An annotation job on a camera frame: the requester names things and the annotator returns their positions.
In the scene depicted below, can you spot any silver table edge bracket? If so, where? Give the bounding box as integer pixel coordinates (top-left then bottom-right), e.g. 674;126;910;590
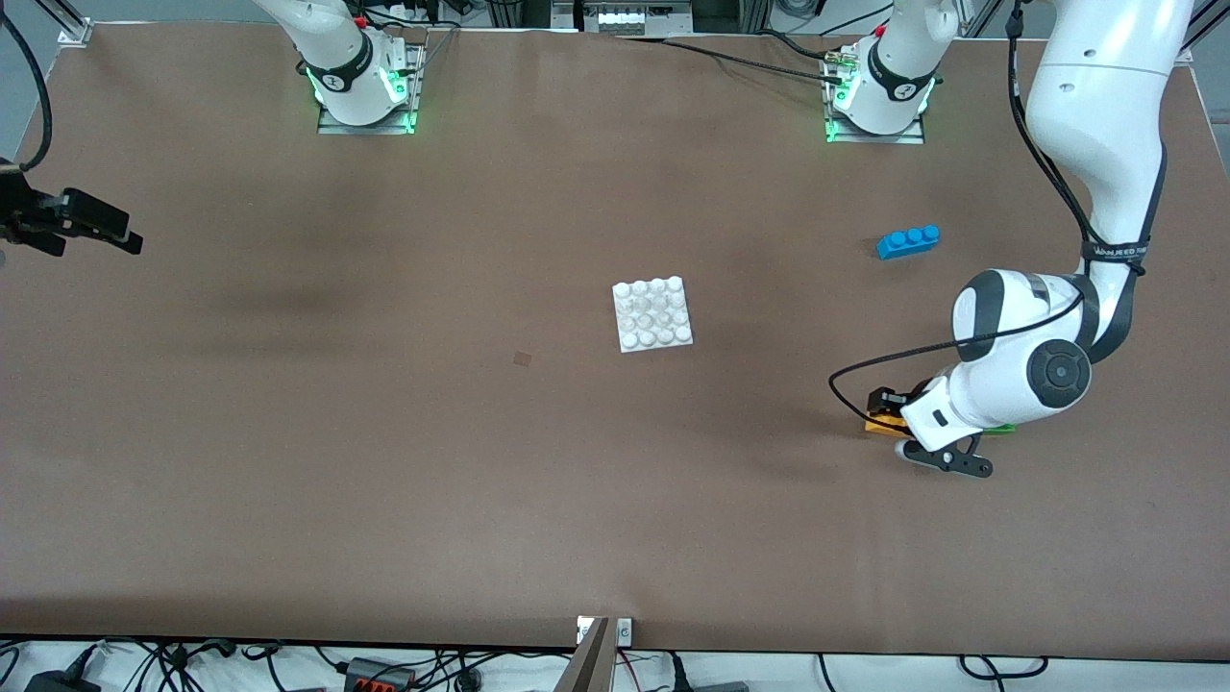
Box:
576;616;634;647

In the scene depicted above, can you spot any black box with orange connectors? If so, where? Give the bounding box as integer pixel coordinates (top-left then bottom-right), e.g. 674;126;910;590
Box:
343;657;417;692

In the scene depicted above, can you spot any black looped floor cable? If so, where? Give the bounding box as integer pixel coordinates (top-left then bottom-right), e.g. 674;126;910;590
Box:
959;655;1050;680

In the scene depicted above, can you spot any blue three-stud block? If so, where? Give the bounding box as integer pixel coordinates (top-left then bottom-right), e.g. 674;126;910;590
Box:
875;225;942;260

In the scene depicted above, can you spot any black cable on table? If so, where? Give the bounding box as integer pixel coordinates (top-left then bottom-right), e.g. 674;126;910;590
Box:
615;29;851;86

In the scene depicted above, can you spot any black power adapter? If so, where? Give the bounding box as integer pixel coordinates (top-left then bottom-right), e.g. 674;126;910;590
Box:
24;667;103;692

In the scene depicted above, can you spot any white power strip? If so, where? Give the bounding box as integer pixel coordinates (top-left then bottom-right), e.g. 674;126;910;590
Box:
580;0;695;36

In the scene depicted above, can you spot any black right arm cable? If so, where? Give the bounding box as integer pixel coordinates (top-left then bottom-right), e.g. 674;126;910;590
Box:
0;12;52;174

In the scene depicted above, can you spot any white studded base plate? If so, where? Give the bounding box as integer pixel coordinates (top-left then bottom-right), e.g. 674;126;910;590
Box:
612;276;695;355

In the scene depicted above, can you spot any black power plug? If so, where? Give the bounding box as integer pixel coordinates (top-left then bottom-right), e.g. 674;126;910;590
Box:
668;654;750;692

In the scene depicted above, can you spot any brown camera support post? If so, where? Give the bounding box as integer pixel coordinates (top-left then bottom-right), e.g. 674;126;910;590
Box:
553;617;616;692

